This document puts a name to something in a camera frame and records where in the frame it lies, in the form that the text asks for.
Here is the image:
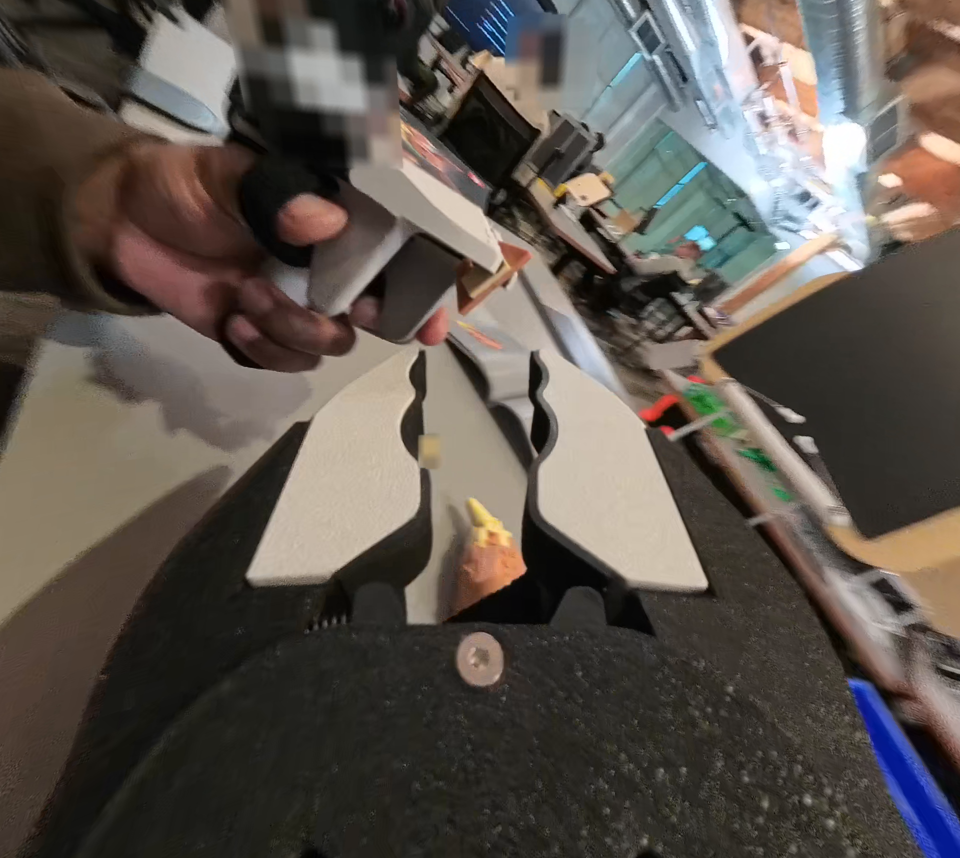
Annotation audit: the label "black monitor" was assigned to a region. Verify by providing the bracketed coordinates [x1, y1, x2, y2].
[441, 76, 543, 193]

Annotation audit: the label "green brick pieces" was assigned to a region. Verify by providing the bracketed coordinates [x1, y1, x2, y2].
[678, 378, 798, 502]

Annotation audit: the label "brown brick model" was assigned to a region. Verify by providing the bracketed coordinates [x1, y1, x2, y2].
[442, 498, 528, 623]

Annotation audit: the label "person's left hand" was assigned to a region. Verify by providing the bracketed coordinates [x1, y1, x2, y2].
[82, 141, 451, 373]

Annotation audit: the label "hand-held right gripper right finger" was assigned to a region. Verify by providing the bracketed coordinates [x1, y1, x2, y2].
[525, 350, 711, 592]

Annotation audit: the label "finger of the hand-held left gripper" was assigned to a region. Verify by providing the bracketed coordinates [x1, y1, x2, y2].
[307, 164, 506, 317]
[377, 239, 462, 343]

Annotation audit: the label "grey desk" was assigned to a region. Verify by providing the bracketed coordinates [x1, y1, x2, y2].
[0, 258, 654, 858]

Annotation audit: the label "large blue storage bin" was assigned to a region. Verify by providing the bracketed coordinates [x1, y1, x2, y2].
[847, 678, 960, 858]

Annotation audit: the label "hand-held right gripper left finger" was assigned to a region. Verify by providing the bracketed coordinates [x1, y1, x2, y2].
[246, 348, 432, 589]

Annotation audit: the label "black panel with wooden frame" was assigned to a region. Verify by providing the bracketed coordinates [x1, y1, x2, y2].
[699, 228, 960, 577]

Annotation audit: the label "person's left forearm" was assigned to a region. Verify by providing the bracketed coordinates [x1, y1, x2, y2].
[0, 70, 166, 364]

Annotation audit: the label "small brown wedge brick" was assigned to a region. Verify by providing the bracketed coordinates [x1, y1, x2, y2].
[456, 243, 533, 316]

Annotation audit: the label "grey instruction booklet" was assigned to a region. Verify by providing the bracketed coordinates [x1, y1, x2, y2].
[446, 314, 631, 439]

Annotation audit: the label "neighbouring wooden desk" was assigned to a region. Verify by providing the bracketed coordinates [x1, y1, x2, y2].
[660, 348, 960, 731]

